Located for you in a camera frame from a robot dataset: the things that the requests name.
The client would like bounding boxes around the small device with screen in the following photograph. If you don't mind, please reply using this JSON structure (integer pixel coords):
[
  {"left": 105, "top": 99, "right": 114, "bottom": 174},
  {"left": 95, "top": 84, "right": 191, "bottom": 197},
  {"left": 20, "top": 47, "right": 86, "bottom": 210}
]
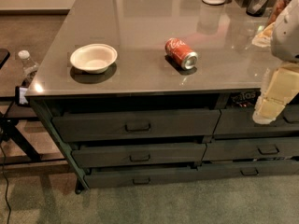
[{"left": 15, "top": 86, "right": 29, "bottom": 106}]

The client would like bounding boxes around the middle left drawer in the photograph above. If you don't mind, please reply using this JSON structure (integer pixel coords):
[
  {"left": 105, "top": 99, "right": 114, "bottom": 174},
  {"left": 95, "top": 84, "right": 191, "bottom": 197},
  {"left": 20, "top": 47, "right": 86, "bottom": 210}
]
[{"left": 72, "top": 143, "right": 206, "bottom": 168}]

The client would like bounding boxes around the dark side table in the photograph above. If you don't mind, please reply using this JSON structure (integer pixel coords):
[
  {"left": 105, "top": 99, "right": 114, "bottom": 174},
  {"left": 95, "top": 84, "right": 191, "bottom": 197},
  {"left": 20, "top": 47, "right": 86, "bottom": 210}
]
[{"left": 0, "top": 14, "right": 71, "bottom": 166}]

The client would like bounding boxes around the drawer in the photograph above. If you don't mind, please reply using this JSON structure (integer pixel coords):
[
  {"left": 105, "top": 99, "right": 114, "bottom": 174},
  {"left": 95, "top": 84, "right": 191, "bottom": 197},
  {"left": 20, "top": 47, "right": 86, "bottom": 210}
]
[
  {"left": 72, "top": 143, "right": 206, "bottom": 168},
  {"left": 203, "top": 137, "right": 299, "bottom": 161},
  {"left": 84, "top": 163, "right": 201, "bottom": 189},
  {"left": 214, "top": 105, "right": 299, "bottom": 139},
  {"left": 197, "top": 160, "right": 299, "bottom": 179},
  {"left": 52, "top": 109, "right": 220, "bottom": 142}
]

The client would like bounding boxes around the snack bag in cabinet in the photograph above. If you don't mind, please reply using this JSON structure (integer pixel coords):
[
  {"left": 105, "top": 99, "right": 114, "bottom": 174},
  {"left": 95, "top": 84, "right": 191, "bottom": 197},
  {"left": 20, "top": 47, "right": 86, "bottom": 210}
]
[{"left": 229, "top": 91, "right": 260, "bottom": 107}]

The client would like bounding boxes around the red soda can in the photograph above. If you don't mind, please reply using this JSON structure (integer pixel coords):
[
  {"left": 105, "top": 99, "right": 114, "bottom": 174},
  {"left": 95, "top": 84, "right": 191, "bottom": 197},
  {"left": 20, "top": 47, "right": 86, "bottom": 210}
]
[{"left": 165, "top": 38, "right": 198, "bottom": 70}]

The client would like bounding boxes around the bottom right drawer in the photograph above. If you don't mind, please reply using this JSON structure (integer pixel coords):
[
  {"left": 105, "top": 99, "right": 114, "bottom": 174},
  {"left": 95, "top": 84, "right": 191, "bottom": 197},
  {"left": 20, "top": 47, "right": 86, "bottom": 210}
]
[{"left": 197, "top": 160, "right": 299, "bottom": 179}]

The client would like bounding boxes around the clear plastic water bottle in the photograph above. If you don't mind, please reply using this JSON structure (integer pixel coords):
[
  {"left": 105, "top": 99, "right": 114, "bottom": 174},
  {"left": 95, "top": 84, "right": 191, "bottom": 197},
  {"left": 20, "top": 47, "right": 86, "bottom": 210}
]
[{"left": 18, "top": 50, "right": 39, "bottom": 87}]

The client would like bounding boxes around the dark cabinet frame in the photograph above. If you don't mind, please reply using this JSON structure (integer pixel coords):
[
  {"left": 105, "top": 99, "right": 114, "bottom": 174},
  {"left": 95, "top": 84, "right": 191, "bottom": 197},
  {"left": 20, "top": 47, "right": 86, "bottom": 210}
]
[{"left": 30, "top": 92, "right": 299, "bottom": 191}]

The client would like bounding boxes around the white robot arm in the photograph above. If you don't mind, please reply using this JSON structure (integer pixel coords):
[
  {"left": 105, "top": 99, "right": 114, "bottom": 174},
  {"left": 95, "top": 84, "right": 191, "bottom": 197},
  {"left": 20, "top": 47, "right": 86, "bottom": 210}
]
[{"left": 252, "top": 0, "right": 299, "bottom": 124}]

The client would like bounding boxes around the top right drawer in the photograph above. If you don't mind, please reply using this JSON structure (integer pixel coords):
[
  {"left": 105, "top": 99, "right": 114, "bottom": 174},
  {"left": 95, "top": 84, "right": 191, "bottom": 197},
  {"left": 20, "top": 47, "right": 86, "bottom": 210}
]
[{"left": 214, "top": 105, "right": 299, "bottom": 139}]

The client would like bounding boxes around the snack jar with black lid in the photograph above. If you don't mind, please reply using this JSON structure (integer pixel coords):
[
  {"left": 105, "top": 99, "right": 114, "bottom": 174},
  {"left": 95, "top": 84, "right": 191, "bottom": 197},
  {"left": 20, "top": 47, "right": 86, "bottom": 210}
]
[{"left": 267, "top": 0, "right": 291, "bottom": 25}]

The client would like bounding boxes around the middle right drawer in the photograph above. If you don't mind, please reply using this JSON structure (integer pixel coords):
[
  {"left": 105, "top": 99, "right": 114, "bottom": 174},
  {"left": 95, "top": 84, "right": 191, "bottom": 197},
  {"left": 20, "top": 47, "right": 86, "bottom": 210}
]
[{"left": 203, "top": 137, "right": 299, "bottom": 161}]

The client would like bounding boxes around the bottom left drawer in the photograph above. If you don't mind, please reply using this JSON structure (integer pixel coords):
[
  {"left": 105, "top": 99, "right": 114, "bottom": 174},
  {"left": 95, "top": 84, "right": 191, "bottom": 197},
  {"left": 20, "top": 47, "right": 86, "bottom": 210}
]
[{"left": 84, "top": 163, "right": 201, "bottom": 189}]

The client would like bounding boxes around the black cable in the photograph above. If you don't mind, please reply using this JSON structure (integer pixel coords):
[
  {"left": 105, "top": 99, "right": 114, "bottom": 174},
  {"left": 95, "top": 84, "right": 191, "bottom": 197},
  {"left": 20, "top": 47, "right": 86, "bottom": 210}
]
[{"left": 0, "top": 143, "right": 12, "bottom": 224}]

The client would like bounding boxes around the top left drawer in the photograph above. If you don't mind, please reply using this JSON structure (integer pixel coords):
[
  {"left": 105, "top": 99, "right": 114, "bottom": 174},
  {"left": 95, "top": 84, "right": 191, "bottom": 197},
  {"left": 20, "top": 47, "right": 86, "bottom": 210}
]
[{"left": 52, "top": 109, "right": 220, "bottom": 142}]

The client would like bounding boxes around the white paper bowl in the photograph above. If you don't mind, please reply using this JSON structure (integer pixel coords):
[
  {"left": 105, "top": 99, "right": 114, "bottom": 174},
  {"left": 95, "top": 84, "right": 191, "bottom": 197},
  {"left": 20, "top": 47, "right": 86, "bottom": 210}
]
[{"left": 70, "top": 44, "right": 118, "bottom": 74}]

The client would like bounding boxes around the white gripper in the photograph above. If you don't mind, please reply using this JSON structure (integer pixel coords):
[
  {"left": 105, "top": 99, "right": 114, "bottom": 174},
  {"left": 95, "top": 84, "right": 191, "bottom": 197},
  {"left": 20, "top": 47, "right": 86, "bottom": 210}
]
[{"left": 252, "top": 62, "right": 299, "bottom": 125}]

